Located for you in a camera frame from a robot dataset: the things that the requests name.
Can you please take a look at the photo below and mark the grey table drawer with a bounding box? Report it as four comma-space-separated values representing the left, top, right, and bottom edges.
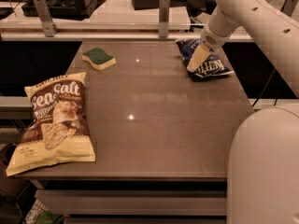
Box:
36, 189, 226, 217

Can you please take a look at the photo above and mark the middle metal rail bracket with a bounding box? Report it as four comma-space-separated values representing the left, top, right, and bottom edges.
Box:
158, 0, 170, 38

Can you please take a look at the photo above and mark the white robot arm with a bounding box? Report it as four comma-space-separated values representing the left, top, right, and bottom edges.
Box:
200, 0, 299, 224

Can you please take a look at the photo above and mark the black equipment box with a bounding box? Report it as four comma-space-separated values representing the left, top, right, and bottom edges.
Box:
21, 0, 107, 21

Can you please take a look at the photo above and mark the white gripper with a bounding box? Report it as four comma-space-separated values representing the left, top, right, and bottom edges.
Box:
187, 7, 239, 73

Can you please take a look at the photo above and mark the blue chip bag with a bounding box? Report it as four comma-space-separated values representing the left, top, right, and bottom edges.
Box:
176, 39, 233, 81

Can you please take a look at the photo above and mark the metal rail bracket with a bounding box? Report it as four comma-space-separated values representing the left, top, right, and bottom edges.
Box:
158, 0, 170, 38
33, 0, 58, 37

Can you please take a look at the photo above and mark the black office chair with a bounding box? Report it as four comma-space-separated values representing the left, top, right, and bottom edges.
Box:
186, 0, 217, 32

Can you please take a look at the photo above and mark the brown sea salt chip bag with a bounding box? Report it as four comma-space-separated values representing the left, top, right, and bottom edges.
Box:
6, 73, 95, 176

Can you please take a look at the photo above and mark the green yellow sponge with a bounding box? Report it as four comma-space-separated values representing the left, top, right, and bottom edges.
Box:
82, 48, 116, 71

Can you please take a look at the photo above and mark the left metal rail bracket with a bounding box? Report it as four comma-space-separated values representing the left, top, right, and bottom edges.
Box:
33, 0, 58, 37

